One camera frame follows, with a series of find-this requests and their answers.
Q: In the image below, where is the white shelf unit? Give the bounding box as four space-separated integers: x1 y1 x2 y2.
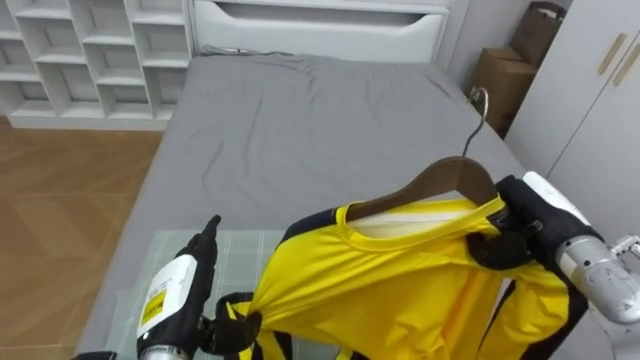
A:
0 0 194 132

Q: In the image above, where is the grey bed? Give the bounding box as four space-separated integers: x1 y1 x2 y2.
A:
74 0 527 357

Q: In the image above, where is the tall brown cardboard box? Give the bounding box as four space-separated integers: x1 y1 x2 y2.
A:
508 1 568 68

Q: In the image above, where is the yellow and black shirt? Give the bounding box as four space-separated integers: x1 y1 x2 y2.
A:
215 193 590 360

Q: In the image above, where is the brown wooden clothes hanger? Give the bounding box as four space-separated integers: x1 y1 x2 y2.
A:
345 87 499 222

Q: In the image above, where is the white wardrobe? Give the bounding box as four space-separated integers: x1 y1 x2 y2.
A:
503 0 640 246

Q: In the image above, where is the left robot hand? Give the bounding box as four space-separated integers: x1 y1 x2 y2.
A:
135 214 263 360

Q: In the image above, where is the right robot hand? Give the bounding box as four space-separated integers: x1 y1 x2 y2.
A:
466 171 605 272

